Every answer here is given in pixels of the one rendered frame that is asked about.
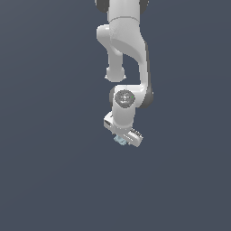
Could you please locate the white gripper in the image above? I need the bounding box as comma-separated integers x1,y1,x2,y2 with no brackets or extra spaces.
103,111,144,148

